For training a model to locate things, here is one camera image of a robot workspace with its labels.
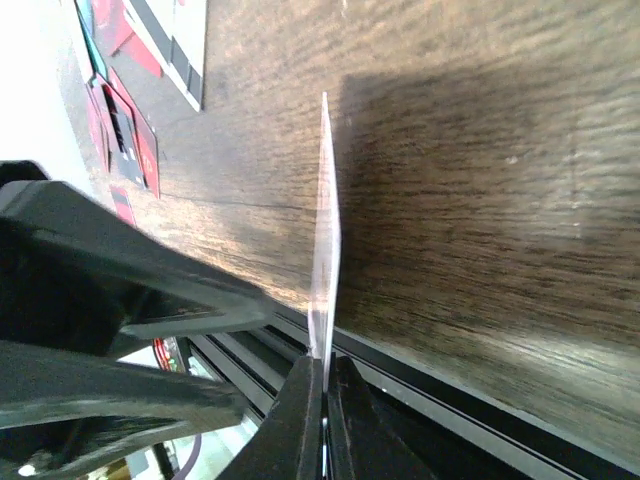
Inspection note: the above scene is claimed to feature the white striped sunset card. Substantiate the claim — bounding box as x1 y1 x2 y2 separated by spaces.
124 0 208 112

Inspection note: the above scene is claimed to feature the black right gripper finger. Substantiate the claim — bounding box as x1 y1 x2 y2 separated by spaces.
1 161 273 357
1 341 247 479

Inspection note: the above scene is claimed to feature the black card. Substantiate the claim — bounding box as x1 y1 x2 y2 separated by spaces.
102 84 147 190

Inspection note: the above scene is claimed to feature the blue VIP card lower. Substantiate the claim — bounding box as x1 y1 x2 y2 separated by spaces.
73 1 107 84

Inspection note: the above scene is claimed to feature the red VIP card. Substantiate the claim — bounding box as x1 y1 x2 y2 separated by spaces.
108 67 160 199

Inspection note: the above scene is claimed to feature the white blossom card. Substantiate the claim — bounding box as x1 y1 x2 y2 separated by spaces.
307 93 341 390

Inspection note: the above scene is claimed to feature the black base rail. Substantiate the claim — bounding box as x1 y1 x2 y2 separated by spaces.
149 299 640 480

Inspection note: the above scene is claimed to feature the red stripe card front edge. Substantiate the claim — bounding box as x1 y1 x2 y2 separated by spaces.
109 185 137 228

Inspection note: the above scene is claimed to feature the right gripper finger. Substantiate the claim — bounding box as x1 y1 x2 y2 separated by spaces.
327 356 435 480
219 356 323 480

